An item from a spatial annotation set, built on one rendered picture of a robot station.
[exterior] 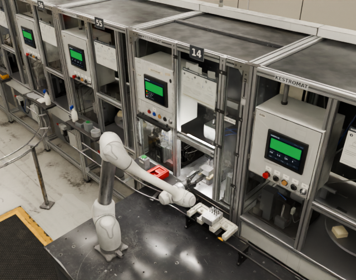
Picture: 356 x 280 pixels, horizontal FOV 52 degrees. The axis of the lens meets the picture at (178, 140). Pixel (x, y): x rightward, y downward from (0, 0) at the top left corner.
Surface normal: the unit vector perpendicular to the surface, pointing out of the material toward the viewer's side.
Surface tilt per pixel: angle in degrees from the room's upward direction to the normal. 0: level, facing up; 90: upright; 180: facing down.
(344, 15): 90
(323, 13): 90
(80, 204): 0
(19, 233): 0
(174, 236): 0
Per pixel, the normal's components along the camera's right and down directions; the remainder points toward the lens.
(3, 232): 0.00, -0.85
